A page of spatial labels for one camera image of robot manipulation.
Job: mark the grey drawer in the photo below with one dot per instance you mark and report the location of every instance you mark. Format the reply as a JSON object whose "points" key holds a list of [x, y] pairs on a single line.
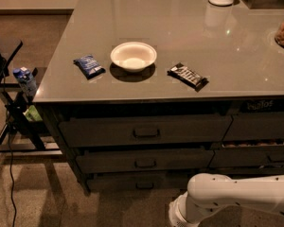
{"points": [[143, 160], [256, 126], [248, 171], [145, 180], [142, 130], [247, 157]]}

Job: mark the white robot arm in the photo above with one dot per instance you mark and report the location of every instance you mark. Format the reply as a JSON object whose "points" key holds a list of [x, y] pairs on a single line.
{"points": [[207, 194]]}

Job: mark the white round bowl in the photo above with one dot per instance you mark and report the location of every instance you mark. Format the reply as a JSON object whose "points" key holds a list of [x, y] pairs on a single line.
{"points": [[133, 56]]}

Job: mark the black chocolate bar wrapper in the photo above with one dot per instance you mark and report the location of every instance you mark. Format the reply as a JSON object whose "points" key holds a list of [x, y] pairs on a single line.
{"points": [[187, 76]]}

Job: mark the blue snack packet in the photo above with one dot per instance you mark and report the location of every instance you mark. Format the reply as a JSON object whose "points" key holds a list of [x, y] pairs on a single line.
{"points": [[89, 66]]}

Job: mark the green packet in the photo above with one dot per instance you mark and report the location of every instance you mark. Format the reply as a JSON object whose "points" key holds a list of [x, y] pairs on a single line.
{"points": [[32, 114]]}

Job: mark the blue capped plastic bottle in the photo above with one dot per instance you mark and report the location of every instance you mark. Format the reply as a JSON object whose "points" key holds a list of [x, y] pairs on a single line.
{"points": [[26, 81]]}

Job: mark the black metal stand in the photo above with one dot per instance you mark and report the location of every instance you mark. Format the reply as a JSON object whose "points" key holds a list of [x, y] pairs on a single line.
{"points": [[18, 134]]}

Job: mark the dark cabinet frame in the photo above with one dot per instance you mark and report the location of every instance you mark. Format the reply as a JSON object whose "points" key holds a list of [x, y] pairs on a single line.
{"points": [[55, 113]]}

